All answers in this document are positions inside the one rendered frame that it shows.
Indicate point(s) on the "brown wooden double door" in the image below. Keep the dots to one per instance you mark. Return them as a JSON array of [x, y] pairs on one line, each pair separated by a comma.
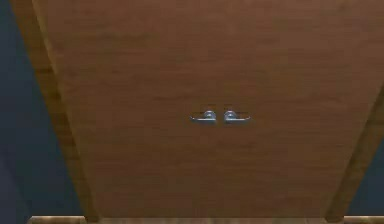
[[166, 66]]

